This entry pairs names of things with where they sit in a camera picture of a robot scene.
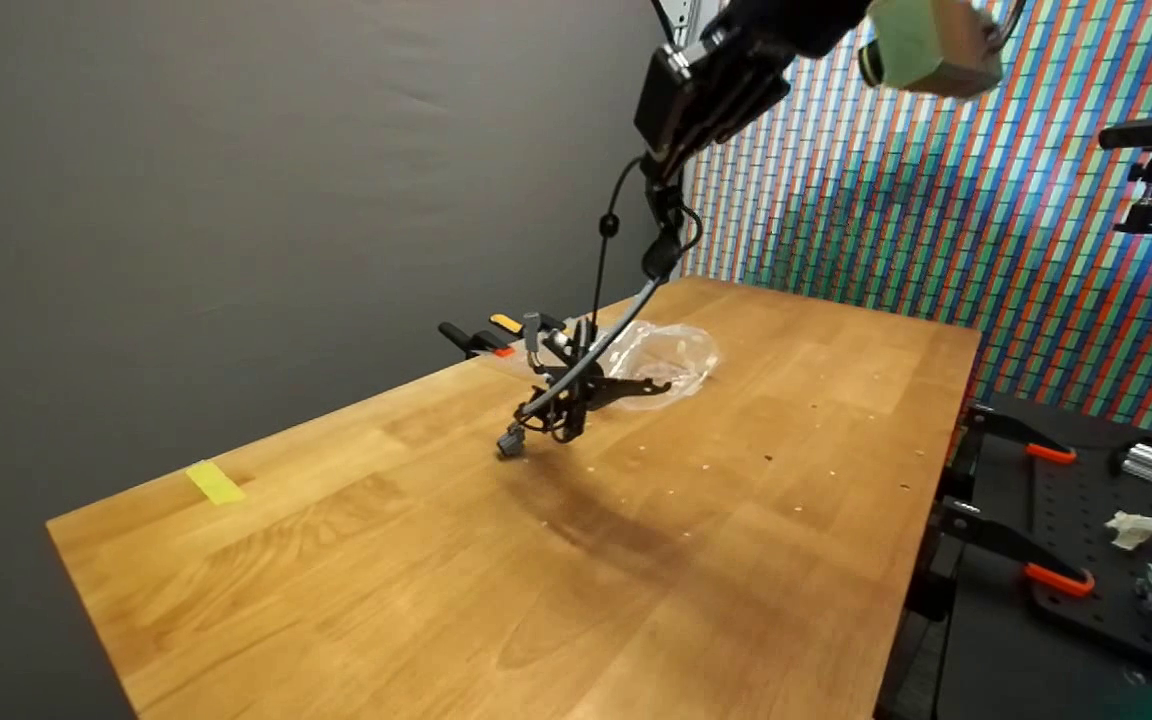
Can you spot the small white crumpled item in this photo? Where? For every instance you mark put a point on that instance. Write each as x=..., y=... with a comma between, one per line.
x=1133, y=529

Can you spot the black orange bar clamp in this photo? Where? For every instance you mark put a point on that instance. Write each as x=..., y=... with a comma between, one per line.
x=1022, y=574
x=1031, y=447

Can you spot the checkered fabric screen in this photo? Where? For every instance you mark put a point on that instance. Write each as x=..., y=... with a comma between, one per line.
x=939, y=226

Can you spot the yellow tipped clamp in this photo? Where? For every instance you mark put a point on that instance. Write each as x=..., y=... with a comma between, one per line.
x=507, y=321

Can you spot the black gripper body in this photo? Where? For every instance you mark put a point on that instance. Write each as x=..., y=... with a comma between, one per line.
x=717, y=84

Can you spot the gray fabric backdrop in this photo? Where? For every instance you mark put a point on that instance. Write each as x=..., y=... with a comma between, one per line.
x=270, y=175

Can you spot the yellow tape strip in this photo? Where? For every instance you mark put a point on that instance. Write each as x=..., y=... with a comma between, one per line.
x=214, y=481

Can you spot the clear plastic bag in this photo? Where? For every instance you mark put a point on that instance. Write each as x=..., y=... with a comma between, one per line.
x=672, y=352

